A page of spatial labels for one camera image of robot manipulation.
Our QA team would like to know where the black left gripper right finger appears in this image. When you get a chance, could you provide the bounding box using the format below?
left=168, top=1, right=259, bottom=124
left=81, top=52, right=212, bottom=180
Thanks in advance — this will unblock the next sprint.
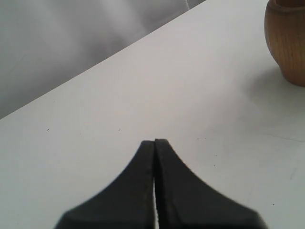
left=154, top=139, right=267, bottom=229

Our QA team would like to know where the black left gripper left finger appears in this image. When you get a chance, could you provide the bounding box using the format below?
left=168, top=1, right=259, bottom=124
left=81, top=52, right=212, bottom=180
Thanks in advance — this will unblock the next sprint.
left=56, top=141, right=155, bottom=229

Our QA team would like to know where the wooden mortar bowl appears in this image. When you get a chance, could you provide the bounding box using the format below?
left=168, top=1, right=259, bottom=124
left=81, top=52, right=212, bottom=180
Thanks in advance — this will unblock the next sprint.
left=264, top=0, right=305, bottom=87

